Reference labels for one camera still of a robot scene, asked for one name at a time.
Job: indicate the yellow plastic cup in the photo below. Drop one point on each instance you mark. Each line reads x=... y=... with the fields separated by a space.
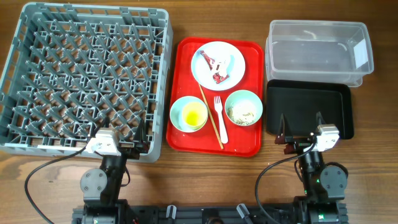
x=194 y=114

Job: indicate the rice food scraps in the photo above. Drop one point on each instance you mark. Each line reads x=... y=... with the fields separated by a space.
x=242 y=113

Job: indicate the grey dishwasher rack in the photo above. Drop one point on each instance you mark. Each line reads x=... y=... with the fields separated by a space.
x=71 y=66

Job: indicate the black waste tray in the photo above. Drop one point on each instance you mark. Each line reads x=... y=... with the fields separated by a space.
x=301 y=101

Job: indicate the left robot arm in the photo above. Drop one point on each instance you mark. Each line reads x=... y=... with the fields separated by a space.
x=101 y=186

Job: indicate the red snack wrapper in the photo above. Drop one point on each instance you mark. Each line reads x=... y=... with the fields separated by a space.
x=211 y=63

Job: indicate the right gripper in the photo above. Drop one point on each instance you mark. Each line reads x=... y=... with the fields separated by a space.
x=285 y=137

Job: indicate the red serving tray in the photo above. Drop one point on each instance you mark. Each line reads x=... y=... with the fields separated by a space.
x=243 y=141

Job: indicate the wooden chopstick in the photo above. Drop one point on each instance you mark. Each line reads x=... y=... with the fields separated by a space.
x=211 y=117

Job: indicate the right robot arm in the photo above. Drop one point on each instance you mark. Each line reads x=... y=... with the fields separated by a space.
x=324 y=183

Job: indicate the light blue plate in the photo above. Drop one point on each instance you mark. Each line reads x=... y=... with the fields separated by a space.
x=216 y=50

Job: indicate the light blue bowl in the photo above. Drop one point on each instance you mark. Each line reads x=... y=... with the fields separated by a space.
x=176 y=113

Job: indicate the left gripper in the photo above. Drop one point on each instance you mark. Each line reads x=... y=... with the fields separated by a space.
x=140 y=144

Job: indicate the clear plastic bin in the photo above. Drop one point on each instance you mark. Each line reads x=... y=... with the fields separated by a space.
x=319 y=51

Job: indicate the white tissue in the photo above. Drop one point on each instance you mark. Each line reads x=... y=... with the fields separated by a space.
x=222 y=65

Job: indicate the white plastic fork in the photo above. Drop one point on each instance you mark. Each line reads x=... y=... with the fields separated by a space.
x=219 y=109

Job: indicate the light green bowl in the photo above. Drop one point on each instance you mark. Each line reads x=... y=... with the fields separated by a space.
x=245 y=95

